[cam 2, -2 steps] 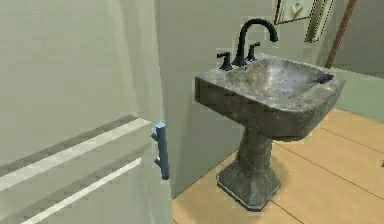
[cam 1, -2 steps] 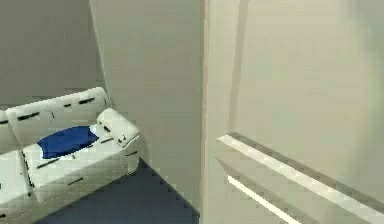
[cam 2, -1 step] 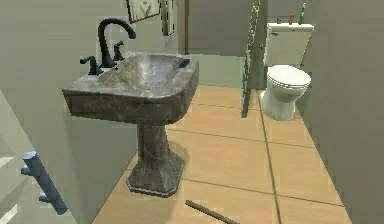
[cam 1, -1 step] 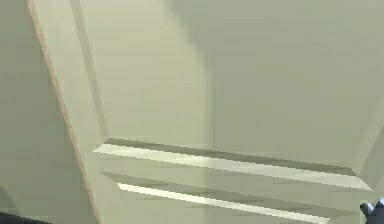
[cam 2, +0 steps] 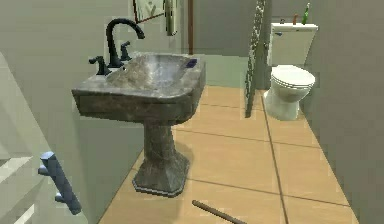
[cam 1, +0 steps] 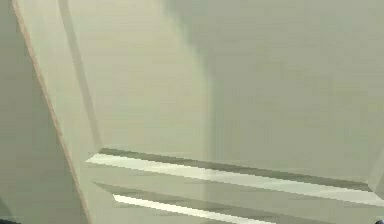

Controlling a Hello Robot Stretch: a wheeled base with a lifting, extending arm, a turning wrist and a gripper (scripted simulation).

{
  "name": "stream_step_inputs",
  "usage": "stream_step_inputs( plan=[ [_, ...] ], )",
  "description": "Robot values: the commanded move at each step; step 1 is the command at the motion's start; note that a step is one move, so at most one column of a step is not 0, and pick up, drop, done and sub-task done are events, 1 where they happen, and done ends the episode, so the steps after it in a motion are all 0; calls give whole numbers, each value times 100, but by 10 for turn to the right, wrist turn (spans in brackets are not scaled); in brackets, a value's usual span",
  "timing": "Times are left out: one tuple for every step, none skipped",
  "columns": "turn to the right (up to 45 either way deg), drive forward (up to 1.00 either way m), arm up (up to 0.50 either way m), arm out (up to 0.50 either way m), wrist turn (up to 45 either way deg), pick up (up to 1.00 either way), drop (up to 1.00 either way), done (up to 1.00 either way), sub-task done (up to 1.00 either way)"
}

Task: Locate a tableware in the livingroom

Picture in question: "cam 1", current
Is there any pale panelled room door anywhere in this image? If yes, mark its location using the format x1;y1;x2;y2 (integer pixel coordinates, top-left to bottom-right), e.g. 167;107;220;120
11;0;384;224

